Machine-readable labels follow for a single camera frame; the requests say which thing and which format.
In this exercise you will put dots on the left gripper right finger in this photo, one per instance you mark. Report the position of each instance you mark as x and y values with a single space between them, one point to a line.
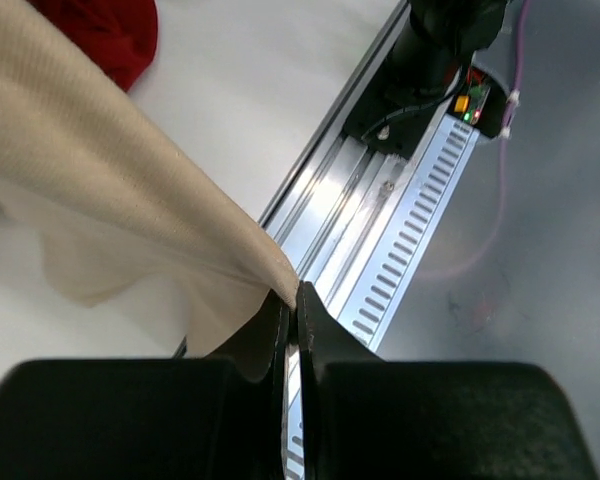
367 418

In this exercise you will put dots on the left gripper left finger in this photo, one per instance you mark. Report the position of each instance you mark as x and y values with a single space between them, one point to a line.
216 417

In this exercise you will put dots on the beige t shirt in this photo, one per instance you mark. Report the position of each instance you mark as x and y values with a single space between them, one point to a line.
113 243

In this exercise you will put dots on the red t shirt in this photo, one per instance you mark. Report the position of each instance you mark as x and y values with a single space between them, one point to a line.
119 36

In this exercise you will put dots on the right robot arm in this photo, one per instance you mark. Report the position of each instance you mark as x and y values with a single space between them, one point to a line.
427 65

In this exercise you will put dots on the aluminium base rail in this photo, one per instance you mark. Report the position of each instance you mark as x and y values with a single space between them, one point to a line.
340 190

